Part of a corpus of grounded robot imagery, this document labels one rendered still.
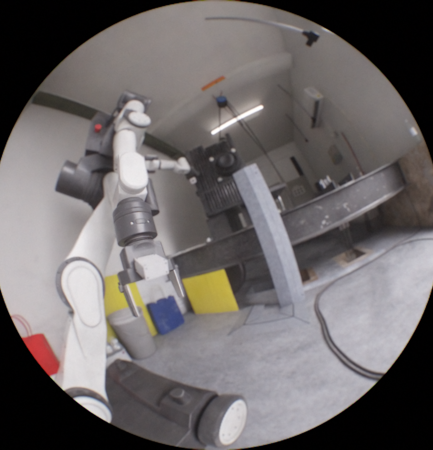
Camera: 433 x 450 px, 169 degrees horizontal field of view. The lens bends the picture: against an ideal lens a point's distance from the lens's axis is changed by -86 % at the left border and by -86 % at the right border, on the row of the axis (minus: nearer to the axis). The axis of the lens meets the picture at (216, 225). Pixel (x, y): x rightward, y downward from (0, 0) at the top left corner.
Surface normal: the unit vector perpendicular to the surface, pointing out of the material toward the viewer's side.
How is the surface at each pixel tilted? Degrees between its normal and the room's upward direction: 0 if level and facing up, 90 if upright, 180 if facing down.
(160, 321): 90
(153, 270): 116
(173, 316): 90
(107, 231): 109
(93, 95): 180
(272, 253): 90
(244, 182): 90
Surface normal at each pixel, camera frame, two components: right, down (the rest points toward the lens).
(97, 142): 0.71, 0.00
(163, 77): 0.33, 0.93
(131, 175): 0.67, -0.41
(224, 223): -0.44, 0.00
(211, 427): -0.46, -0.82
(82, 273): 0.86, -0.36
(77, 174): 0.88, 0.02
